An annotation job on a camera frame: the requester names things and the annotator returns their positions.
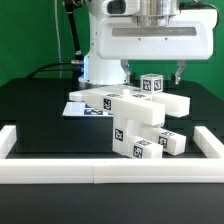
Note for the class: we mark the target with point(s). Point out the white chair back frame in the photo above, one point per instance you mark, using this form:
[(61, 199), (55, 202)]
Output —
[(130, 102)]

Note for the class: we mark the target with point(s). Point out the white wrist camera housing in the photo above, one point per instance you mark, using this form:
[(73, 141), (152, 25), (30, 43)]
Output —
[(120, 7)]

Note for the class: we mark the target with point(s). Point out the white chair seat block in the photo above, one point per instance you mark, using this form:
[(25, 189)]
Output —
[(123, 129)]

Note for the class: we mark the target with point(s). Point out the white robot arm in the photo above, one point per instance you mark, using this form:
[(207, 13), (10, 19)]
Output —
[(152, 13)]

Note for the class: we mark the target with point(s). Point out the white tagged cube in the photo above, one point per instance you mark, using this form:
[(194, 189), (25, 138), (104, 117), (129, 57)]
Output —
[(151, 83)]

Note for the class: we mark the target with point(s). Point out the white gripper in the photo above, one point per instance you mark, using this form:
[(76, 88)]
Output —
[(189, 36)]

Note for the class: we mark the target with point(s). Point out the white marker sheet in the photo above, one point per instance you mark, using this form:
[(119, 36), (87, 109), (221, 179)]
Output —
[(75, 109)]

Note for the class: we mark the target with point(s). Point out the white U-shaped border fence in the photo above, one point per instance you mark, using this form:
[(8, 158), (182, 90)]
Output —
[(96, 171)]

